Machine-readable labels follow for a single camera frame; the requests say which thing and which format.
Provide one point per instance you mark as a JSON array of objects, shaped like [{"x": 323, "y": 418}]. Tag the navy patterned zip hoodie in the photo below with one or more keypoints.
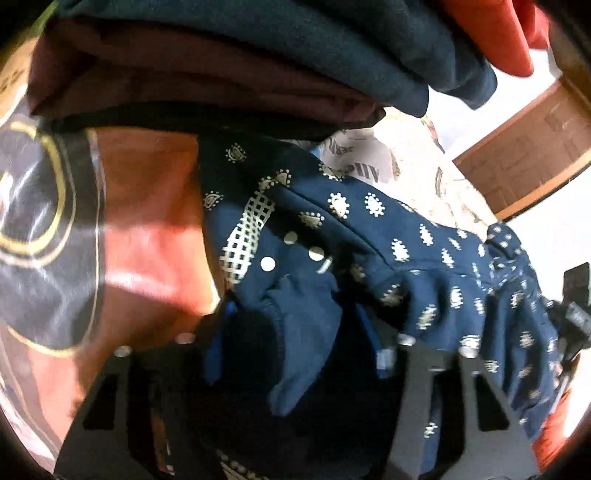
[{"x": 406, "y": 277}]

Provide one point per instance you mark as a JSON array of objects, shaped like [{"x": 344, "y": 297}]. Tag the navy folded garment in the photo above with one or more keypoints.
[{"x": 286, "y": 41}]

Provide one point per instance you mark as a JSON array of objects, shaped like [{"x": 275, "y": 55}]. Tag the black folded garment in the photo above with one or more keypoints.
[{"x": 231, "y": 127}]

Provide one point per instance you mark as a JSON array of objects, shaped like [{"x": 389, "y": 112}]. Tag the maroon folded garment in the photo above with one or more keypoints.
[{"x": 184, "y": 87}]

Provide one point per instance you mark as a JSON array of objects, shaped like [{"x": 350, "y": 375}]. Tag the red folded garment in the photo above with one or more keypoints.
[{"x": 489, "y": 32}]

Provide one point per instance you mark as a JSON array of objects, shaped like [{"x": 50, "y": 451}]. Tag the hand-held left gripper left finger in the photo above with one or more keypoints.
[{"x": 219, "y": 350}]

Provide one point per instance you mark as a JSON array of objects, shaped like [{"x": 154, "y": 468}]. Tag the printed patchwork bedsheet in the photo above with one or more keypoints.
[{"x": 138, "y": 230}]

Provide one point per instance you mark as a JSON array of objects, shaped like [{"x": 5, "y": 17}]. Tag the brown wooden door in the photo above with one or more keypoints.
[{"x": 535, "y": 152}]

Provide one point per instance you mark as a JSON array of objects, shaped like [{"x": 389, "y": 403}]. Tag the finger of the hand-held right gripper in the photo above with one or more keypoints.
[{"x": 575, "y": 314}]

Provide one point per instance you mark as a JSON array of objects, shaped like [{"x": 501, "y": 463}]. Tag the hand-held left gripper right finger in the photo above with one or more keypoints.
[{"x": 381, "y": 357}]

